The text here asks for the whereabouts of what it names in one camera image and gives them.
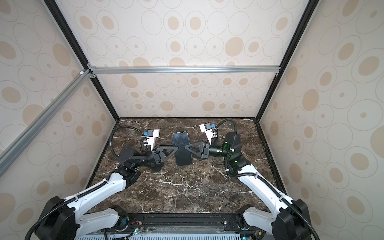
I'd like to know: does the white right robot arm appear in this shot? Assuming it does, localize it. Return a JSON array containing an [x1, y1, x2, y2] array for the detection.
[[185, 132, 319, 240]]

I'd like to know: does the black corner frame post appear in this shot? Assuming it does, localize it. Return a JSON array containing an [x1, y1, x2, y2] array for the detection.
[[44, 0, 120, 123], [256, 0, 320, 123]]

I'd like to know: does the silver aluminium rail back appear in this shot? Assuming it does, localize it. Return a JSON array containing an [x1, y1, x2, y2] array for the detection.
[[91, 66, 280, 74]]

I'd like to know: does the black corner frame post left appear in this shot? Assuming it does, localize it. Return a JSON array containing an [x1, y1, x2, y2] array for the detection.
[[44, 0, 120, 123]]

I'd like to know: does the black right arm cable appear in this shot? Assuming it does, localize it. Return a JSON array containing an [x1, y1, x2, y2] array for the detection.
[[215, 118, 320, 240]]

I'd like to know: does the silver aluminium rail left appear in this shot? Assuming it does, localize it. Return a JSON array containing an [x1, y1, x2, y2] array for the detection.
[[1, 70, 91, 175]]

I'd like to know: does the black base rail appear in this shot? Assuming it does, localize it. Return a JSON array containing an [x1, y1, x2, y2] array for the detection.
[[103, 211, 271, 240]]

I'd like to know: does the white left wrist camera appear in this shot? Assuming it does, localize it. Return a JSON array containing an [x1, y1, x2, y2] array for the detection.
[[142, 129, 160, 151]]

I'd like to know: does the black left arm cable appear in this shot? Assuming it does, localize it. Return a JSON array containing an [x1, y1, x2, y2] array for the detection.
[[24, 125, 151, 240]]

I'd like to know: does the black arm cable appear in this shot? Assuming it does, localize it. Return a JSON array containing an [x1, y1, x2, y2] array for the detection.
[[215, 118, 320, 240], [24, 125, 151, 240]]

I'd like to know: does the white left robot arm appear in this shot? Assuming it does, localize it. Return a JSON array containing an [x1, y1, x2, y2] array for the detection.
[[25, 146, 179, 240]]

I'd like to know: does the black corner frame post right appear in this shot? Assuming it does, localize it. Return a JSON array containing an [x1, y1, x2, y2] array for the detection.
[[256, 0, 320, 123]]

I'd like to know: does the silver aluminium rail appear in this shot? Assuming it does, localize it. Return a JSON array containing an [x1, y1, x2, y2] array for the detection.
[[91, 66, 280, 74], [1, 70, 91, 175]]

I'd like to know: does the black smartphone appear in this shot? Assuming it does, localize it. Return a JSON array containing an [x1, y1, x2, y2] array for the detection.
[[172, 132, 193, 167]]

